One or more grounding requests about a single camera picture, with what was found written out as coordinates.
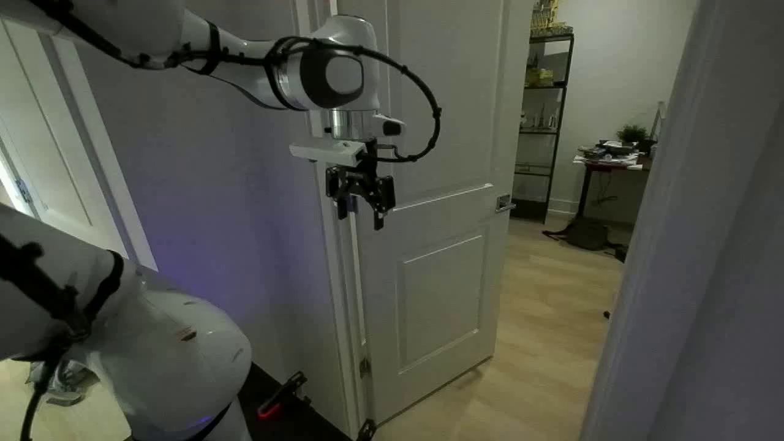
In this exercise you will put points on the yellowish decoration plant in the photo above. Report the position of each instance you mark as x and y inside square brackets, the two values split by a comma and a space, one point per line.
[544, 16]

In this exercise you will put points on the small dark floor object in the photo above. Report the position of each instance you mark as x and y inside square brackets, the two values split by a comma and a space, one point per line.
[606, 311]

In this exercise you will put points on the black bag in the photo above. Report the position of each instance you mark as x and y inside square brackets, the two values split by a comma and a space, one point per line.
[587, 236]

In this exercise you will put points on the metal door hinge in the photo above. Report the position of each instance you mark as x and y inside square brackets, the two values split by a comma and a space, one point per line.
[365, 367]

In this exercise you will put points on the white panel door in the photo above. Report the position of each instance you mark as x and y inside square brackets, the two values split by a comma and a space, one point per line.
[441, 123]

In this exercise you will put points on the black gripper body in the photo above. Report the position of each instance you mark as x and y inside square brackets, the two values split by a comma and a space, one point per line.
[359, 182]

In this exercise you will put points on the black mounting table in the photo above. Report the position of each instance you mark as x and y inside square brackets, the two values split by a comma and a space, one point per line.
[310, 425]

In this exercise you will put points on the cluttered papers pile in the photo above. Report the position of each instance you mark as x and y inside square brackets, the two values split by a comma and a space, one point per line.
[608, 153]

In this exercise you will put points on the dark door stop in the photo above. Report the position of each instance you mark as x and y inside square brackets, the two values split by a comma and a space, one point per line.
[367, 429]

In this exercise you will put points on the black metal shelf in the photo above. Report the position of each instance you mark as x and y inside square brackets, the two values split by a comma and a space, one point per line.
[565, 123]

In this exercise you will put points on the small green potted plant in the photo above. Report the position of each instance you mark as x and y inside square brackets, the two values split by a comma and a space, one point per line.
[634, 135]

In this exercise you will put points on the orange black clamp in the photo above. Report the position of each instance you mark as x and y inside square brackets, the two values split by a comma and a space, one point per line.
[282, 395]

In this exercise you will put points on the wooden desk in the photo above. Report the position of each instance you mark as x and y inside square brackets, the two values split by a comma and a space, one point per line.
[612, 192]

